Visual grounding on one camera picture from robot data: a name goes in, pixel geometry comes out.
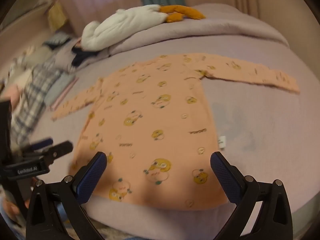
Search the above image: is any yellow cloth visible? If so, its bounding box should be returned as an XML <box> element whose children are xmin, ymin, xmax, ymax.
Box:
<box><xmin>47</xmin><ymin>1</ymin><xmax>68</xmax><ymax>32</ymax></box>

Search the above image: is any grey folded cloth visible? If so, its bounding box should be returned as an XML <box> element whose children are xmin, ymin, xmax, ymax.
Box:
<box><xmin>44</xmin><ymin>74</ymin><xmax>78</xmax><ymax>107</ymax></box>

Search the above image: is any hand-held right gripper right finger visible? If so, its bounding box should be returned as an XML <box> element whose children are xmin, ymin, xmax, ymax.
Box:
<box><xmin>210</xmin><ymin>151</ymin><xmax>293</xmax><ymax>240</ymax></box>

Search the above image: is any lavender bed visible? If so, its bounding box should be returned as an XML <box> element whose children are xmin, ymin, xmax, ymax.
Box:
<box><xmin>37</xmin><ymin>4</ymin><xmax>320</xmax><ymax>233</ymax></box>

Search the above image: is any lavender duvet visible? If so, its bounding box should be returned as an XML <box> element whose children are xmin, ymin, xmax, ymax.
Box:
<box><xmin>67</xmin><ymin>4</ymin><xmax>292</xmax><ymax>64</ymax></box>

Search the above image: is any plaid cloth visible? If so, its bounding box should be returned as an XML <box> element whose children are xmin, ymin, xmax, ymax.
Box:
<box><xmin>10</xmin><ymin>57</ymin><xmax>63</xmax><ymax>144</ymax></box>

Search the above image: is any dark striped cloth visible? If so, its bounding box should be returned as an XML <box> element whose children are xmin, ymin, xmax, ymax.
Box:
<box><xmin>42</xmin><ymin>34</ymin><xmax>72</xmax><ymax>48</ymax></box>

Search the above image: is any orange plush toy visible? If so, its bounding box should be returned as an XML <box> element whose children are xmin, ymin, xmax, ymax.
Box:
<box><xmin>81</xmin><ymin>4</ymin><xmax>207</xmax><ymax>52</ymax></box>

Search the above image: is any pink folded cloth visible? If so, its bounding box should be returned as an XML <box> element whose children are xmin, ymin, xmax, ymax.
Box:
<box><xmin>49</xmin><ymin>76</ymin><xmax>80</xmax><ymax>112</ymax></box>

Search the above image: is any dark navy cloth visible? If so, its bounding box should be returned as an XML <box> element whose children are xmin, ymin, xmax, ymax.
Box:
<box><xmin>70</xmin><ymin>42</ymin><xmax>100</xmax><ymax>67</ymax></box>

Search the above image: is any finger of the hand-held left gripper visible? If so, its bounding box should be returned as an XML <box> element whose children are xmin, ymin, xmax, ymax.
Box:
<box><xmin>24</xmin><ymin>137</ymin><xmax>54</xmax><ymax>154</ymax></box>
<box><xmin>41</xmin><ymin>141</ymin><xmax>74</xmax><ymax>162</ymax></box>

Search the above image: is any orange printed long-sleeve shirt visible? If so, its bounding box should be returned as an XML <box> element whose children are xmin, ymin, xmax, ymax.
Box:
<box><xmin>51</xmin><ymin>54</ymin><xmax>300</xmax><ymax>212</ymax></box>

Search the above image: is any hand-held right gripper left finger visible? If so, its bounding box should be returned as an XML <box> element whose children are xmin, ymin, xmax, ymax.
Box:
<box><xmin>26</xmin><ymin>151</ymin><xmax>108</xmax><ymax>240</ymax></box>

